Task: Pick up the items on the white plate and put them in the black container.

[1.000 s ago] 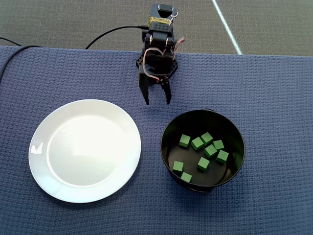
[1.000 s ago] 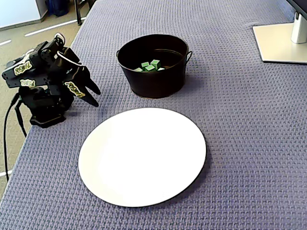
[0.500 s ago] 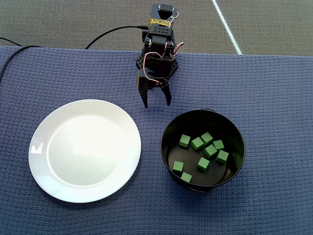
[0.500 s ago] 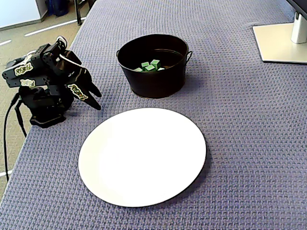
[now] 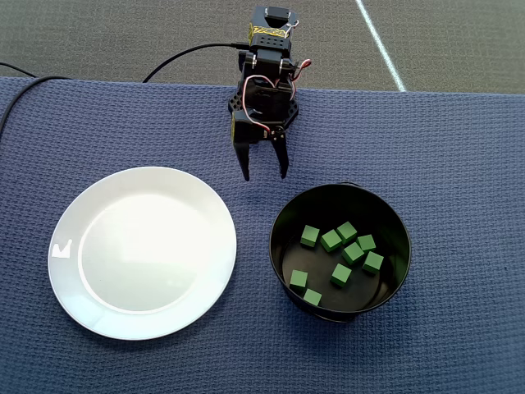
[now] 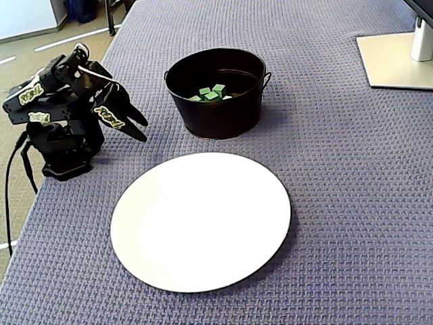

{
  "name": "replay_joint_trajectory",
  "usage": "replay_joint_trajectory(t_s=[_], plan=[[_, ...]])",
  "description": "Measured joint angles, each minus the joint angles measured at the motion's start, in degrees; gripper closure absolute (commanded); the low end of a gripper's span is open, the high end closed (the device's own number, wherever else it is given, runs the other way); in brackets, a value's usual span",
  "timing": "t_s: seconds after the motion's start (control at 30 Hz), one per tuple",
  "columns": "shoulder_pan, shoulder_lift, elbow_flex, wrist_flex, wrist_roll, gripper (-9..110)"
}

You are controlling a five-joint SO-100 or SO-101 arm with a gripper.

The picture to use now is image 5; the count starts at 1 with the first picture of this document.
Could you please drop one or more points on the white round plate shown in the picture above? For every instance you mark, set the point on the white round plate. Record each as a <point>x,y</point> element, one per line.
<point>143,254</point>

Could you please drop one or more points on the green cube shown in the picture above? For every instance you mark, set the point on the green cube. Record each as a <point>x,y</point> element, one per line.
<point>366,243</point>
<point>331,240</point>
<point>309,236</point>
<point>312,296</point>
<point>353,253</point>
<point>341,274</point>
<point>372,262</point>
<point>298,279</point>
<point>347,232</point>

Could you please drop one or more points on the blue textured table mat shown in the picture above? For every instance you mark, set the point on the blue textured table mat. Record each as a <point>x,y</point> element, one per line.
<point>451,205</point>

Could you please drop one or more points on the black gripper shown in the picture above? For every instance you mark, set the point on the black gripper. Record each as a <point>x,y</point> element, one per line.
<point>249,137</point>

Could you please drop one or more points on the black round metal container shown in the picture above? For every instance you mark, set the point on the black round metal container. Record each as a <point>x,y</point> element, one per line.
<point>369,295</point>

